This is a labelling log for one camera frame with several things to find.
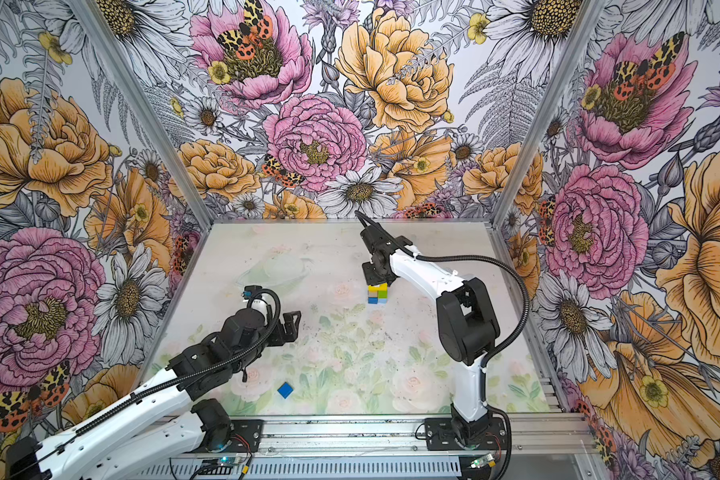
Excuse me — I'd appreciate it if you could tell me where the yellow rectangular wood block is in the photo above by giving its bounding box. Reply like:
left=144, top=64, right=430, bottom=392
left=368, top=283, right=388, bottom=292

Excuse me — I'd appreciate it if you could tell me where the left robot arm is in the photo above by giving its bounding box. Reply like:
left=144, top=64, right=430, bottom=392
left=5, top=307, right=302, bottom=479

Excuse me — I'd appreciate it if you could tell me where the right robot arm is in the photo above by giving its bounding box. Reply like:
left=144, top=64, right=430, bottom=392
left=359, top=215, right=503, bottom=446

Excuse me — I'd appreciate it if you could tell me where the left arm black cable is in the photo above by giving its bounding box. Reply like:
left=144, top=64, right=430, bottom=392
left=5, top=286, right=283, bottom=469

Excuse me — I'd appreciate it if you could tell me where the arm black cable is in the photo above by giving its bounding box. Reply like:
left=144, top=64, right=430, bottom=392
left=355, top=209, right=531, bottom=480
left=5, top=286, right=283, bottom=469

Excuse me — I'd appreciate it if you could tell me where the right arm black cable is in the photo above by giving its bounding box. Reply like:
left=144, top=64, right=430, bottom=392
left=355, top=209, right=531, bottom=480

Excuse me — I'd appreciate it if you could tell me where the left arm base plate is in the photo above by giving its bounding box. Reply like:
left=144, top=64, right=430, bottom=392
left=198, top=419, right=264, bottom=454

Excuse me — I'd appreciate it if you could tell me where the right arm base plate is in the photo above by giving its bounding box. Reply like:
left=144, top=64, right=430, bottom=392
left=423, top=414, right=508, bottom=451

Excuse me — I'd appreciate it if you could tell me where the white vented cable duct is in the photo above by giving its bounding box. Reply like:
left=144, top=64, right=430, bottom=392
left=132, top=456, right=462, bottom=479

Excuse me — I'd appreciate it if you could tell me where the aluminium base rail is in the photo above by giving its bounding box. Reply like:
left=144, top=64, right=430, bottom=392
left=255, top=412, right=596, bottom=457

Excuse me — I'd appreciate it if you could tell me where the right aluminium corner post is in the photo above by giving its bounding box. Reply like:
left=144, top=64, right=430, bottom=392
left=491, top=0, right=607, bottom=230

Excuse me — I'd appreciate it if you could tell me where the aluminium corner post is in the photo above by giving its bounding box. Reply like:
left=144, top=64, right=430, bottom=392
left=491, top=0, right=607, bottom=230
left=70, top=1, right=213, bottom=233

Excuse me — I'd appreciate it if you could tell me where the left aluminium corner post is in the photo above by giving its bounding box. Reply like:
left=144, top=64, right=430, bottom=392
left=70, top=1, right=213, bottom=233

